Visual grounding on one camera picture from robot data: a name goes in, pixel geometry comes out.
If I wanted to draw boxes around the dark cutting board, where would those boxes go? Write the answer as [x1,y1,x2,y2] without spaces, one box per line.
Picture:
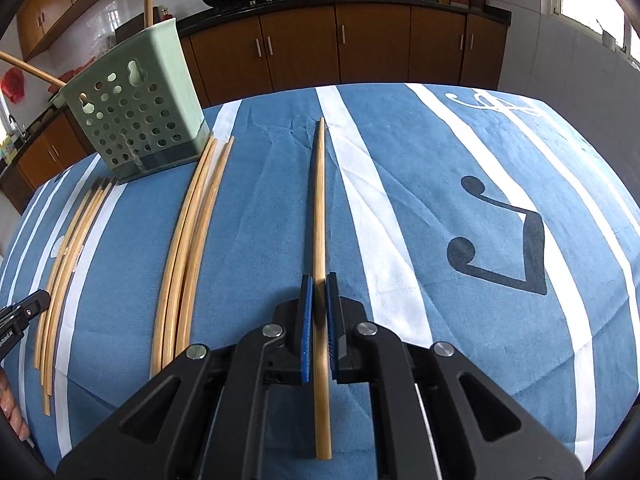
[115,22,151,45]

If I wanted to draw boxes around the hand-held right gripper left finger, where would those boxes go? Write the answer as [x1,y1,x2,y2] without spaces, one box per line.
[55,274,316,480]

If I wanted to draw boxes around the green perforated utensil holder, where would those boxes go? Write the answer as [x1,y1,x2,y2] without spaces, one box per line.
[59,16,214,186]

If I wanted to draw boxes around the red plastic bag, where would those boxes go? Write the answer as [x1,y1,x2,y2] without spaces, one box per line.
[0,69,25,106]

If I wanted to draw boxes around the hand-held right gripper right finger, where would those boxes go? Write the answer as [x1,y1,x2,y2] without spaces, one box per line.
[325,271,586,480]

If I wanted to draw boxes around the brown wooden wall cabinet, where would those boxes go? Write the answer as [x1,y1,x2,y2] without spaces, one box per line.
[16,0,151,61]

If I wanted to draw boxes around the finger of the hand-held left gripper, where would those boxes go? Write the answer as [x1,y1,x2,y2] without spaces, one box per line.
[0,290,52,361]

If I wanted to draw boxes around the person's left hand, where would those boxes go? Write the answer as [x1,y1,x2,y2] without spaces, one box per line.
[0,367,31,441]

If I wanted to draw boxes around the blue white striped tablecloth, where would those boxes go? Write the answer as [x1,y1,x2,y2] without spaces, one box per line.
[0,81,640,480]

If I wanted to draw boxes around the brown wooden base cabinets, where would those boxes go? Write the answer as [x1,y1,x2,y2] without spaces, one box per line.
[0,2,508,211]

